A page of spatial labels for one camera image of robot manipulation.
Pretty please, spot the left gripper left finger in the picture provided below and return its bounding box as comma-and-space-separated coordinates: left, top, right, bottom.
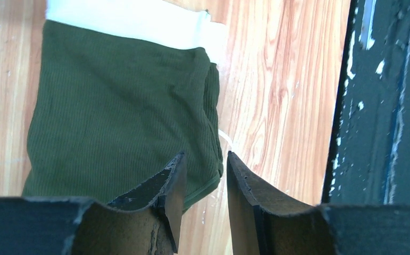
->
70, 152, 187, 254

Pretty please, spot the green underwear white waistband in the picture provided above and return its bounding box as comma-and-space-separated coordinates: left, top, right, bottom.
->
22, 1, 225, 208

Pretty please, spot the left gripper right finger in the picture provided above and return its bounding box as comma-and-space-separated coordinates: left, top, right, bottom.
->
227, 151, 336, 254

